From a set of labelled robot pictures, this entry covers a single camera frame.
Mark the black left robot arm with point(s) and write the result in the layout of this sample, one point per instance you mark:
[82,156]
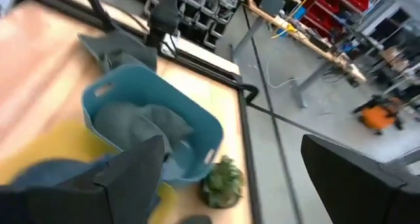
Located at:
[164,17]

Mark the wooden workbench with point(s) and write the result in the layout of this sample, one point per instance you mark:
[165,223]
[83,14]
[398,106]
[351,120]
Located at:
[305,40]

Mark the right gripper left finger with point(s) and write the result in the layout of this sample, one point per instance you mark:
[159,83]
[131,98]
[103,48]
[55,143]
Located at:
[131,191]

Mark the blue denim cap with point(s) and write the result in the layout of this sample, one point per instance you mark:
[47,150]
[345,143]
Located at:
[65,171]

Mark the black aluminium table frame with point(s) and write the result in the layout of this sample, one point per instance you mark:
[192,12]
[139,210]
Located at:
[249,135]

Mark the teal plastic bin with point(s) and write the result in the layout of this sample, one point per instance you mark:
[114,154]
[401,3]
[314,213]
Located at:
[147,86]

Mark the orange floor machine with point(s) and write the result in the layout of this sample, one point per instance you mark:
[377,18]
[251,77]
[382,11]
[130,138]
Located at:
[377,117]

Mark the dark green cap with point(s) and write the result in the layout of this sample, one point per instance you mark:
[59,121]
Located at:
[131,125]
[131,50]

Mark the yellow translucent plastic tray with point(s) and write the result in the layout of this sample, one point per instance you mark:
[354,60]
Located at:
[65,142]

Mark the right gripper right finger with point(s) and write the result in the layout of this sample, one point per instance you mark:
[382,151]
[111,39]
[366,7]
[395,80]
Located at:
[361,191]

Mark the grey storage bin rack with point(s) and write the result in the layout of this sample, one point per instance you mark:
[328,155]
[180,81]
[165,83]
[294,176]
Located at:
[203,17]

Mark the small green succulent plant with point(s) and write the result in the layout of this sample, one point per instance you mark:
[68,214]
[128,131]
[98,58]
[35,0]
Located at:
[223,184]

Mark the red storage bins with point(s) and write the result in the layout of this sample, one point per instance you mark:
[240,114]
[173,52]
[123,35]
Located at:
[341,4]

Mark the grey metal table leg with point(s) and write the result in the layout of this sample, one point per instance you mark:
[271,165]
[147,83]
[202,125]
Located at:
[246,36]
[308,82]

